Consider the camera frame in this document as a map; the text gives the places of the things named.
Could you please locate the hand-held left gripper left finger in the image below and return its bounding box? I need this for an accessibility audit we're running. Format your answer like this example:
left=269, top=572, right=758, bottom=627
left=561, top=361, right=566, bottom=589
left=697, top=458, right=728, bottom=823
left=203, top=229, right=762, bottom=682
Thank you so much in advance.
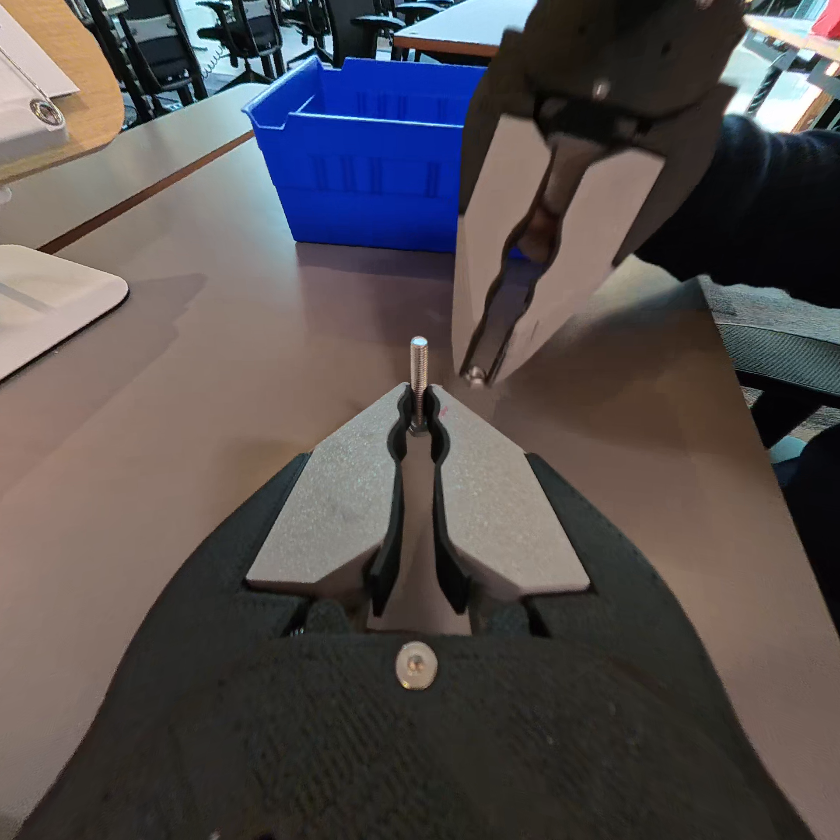
left=245, top=382, right=414, bottom=618

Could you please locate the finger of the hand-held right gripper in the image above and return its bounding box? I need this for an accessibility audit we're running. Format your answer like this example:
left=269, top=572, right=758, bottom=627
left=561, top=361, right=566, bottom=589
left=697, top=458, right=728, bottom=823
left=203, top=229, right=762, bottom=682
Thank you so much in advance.
left=489, top=139, right=669, bottom=388
left=451, top=113, right=559, bottom=376

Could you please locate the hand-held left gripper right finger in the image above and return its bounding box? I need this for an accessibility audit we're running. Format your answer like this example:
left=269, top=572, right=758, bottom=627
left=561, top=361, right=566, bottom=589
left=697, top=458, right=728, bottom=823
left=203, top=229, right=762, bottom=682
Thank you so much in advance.
left=427, top=384, right=593, bottom=616

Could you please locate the long silver bolt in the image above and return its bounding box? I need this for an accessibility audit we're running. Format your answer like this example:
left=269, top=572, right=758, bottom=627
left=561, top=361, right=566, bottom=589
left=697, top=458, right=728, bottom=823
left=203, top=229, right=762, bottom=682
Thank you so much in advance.
left=407, top=336, right=431, bottom=438

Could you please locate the person's right forearm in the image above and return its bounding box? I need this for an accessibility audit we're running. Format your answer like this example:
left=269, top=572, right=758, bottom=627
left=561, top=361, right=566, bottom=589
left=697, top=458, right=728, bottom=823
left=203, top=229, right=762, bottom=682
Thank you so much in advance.
left=633, top=112, right=840, bottom=306

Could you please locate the blue plastic bin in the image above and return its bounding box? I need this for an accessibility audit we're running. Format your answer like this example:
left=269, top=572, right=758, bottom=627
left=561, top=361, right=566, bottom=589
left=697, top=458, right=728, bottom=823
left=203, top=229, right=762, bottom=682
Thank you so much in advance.
left=241, top=56, right=529, bottom=260

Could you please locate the brown background desk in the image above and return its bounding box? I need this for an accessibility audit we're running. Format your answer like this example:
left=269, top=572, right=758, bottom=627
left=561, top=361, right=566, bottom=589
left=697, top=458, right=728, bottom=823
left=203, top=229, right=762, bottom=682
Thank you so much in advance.
left=392, top=0, right=540, bottom=64

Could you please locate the black mesh office chair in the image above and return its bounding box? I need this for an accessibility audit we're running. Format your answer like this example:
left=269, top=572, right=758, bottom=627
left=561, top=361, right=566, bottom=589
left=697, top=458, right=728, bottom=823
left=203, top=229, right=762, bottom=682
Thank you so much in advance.
left=699, top=276, right=840, bottom=454

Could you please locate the white board stand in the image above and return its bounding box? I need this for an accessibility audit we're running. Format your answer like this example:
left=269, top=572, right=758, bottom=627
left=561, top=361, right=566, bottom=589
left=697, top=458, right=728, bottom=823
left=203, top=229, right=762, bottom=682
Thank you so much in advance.
left=0, top=92, right=130, bottom=383

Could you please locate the printed instruction sheet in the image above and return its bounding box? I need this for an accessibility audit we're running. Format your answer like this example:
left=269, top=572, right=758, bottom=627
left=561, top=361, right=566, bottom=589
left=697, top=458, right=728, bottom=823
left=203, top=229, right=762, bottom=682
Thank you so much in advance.
left=0, top=7, right=81, bottom=101

